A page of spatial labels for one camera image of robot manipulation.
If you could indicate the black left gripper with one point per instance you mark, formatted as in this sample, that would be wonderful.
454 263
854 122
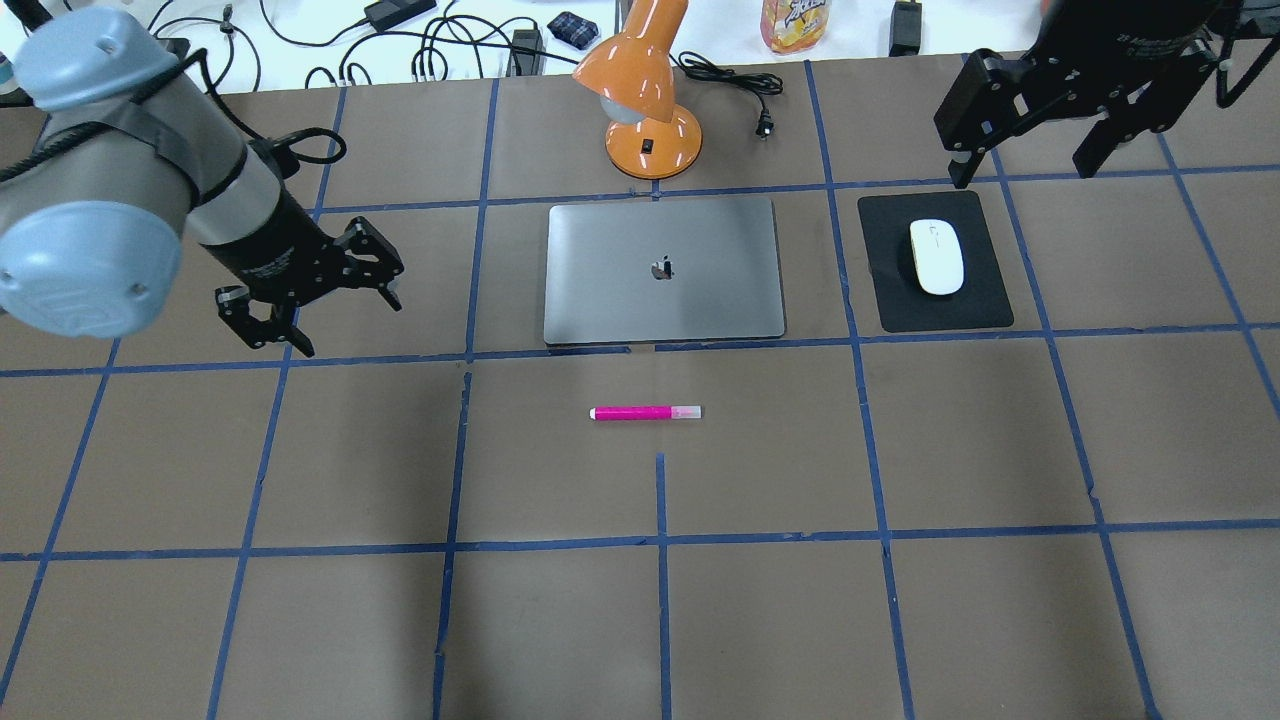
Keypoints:
272 250

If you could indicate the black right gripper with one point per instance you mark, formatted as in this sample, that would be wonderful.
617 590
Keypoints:
1110 50

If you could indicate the white computer mouse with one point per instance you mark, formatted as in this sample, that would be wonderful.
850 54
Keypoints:
936 256

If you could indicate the pink marker pen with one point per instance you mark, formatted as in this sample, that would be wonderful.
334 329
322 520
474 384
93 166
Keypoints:
646 413

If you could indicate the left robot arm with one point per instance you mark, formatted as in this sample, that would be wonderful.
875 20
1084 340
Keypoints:
134 157

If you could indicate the black mousepad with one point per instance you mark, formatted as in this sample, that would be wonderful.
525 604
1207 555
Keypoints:
982 304

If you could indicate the silver laptop notebook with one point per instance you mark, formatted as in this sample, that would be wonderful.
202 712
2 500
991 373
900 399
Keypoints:
699 269

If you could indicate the black power adapter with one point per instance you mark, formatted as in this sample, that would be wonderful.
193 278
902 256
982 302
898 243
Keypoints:
388 14

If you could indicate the orange desk lamp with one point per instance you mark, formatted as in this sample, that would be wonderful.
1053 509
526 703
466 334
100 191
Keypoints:
650 136

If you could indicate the dark blue pouch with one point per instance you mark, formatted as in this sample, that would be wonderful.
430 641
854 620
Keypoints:
574 30

